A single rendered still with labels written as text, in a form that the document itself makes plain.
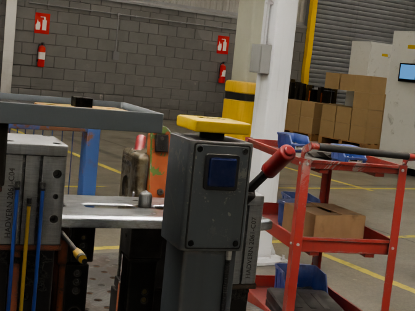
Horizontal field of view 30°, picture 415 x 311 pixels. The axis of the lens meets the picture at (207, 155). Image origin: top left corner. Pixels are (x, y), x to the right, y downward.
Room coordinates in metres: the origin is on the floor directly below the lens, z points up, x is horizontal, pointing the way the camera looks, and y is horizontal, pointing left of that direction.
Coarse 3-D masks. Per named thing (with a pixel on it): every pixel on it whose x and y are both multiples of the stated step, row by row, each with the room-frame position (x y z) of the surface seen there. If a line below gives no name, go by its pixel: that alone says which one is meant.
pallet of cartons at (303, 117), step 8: (288, 104) 15.61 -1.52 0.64; (296, 104) 15.40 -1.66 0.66; (304, 104) 15.21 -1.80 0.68; (312, 104) 15.01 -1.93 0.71; (320, 104) 15.04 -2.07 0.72; (336, 104) 15.29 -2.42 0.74; (288, 112) 15.58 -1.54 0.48; (296, 112) 15.38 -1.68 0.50; (304, 112) 15.18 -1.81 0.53; (312, 112) 14.99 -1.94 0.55; (320, 112) 15.06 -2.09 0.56; (288, 120) 15.55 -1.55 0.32; (296, 120) 15.35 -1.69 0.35; (304, 120) 15.16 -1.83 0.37; (312, 120) 14.97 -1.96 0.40; (320, 120) 15.07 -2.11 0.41; (288, 128) 15.53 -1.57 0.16; (296, 128) 15.33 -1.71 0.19; (304, 128) 15.14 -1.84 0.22; (312, 128) 14.98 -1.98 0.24; (312, 136) 14.98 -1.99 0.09
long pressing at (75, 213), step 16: (64, 208) 1.05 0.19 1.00; (80, 208) 1.06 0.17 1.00; (96, 208) 1.08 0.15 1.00; (112, 208) 1.09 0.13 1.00; (144, 208) 1.11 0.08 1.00; (64, 224) 0.99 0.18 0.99; (80, 224) 0.99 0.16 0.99; (96, 224) 1.00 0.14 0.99; (112, 224) 1.01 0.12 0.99; (128, 224) 1.02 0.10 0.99; (144, 224) 1.03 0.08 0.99; (160, 224) 1.03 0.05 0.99
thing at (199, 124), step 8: (184, 120) 0.79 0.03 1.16; (192, 120) 0.77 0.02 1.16; (200, 120) 0.76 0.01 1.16; (208, 120) 0.77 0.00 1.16; (216, 120) 0.78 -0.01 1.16; (224, 120) 0.79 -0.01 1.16; (232, 120) 0.80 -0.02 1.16; (192, 128) 0.77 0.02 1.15; (200, 128) 0.76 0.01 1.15; (208, 128) 0.76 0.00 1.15; (216, 128) 0.77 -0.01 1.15; (224, 128) 0.77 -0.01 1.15; (232, 128) 0.77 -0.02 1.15; (240, 128) 0.78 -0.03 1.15; (248, 128) 0.78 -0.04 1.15; (200, 136) 0.79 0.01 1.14; (208, 136) 0.79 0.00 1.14; (216, 136) 0.79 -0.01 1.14
